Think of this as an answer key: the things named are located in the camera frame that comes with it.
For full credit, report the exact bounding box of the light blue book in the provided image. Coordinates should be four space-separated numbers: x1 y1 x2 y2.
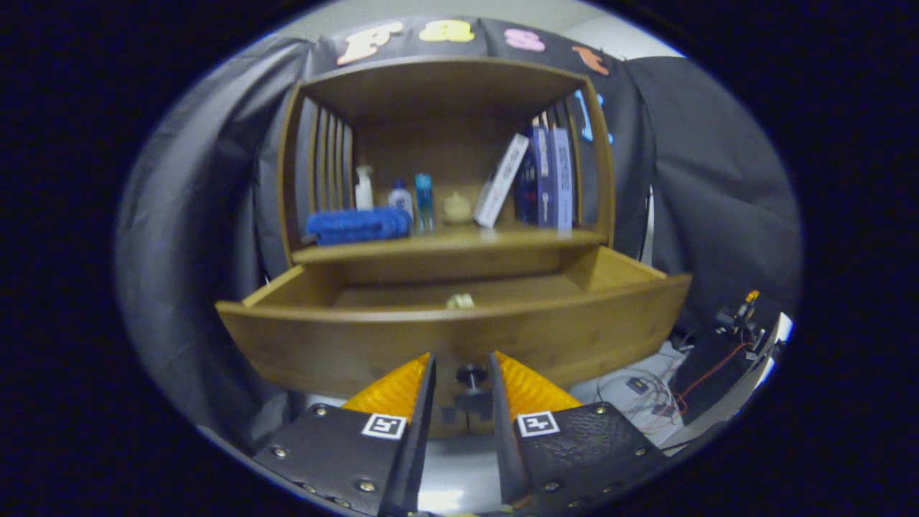
549 128 574 232

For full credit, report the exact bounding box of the wooden countertop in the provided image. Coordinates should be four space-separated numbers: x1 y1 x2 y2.
291 223 610 265

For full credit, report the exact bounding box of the clear blue bottle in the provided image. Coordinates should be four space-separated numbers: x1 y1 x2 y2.
415 173 435 232

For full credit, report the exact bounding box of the dark blue book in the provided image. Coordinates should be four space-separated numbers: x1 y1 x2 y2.
516 126 554 227

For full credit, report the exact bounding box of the wooden drawer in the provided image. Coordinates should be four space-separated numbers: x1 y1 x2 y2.
215 246 694 399

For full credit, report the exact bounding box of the white book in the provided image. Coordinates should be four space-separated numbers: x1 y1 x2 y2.
474 133 530 228

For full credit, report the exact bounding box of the black device with orange tip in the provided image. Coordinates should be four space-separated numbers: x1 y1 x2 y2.
714 289 765 353

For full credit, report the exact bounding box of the blue folded towel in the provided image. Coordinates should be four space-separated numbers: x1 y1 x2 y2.
307 207 412 246

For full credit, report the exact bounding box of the tangle of thin cables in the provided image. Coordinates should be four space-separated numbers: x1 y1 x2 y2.
596 366 690 435

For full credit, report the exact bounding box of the white bottle with blue cap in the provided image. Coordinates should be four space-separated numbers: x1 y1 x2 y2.
388 178 414 220

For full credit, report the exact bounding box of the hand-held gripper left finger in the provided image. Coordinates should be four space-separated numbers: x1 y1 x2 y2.
251 352 437 517

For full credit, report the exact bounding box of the wooden cabinet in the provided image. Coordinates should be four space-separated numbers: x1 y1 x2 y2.
215 56 694 439

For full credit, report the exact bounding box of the black drawer knob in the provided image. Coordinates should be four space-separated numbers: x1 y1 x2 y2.
454 363 496 421

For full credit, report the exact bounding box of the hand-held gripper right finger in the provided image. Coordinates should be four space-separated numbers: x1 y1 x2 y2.
490 350 672 514

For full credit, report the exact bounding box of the cream lidded teacup with saucer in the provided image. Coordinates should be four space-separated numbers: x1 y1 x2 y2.
442 192 473 224

